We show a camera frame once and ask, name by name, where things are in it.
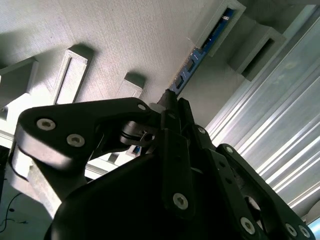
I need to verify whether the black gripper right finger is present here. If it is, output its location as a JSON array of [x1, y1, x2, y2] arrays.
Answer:
[[177, 96, 315, 240]]

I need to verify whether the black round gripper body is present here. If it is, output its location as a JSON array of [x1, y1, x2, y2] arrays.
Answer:
[[43, 152, 252, 240]]

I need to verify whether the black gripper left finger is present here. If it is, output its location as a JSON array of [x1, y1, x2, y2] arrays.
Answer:
[[7, 88, 197, 220]]

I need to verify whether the blue RAM stick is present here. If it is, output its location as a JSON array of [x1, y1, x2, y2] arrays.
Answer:
[[167, 6, 237, 97]]

